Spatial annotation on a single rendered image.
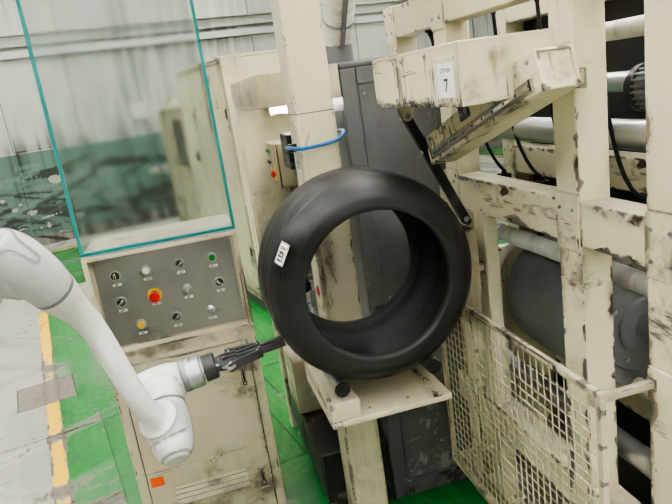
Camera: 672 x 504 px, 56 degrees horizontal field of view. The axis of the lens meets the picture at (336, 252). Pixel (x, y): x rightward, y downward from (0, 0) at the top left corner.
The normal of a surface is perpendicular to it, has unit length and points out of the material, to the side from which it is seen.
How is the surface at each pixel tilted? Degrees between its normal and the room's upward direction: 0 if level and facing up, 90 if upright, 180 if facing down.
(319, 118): 90
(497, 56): 90
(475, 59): 90
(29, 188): 90
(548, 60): 72
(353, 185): 43
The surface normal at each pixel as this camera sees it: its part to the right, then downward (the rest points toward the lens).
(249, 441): 0.25, 0.22
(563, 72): 0.20, -0.09
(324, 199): -0.22, -0.44
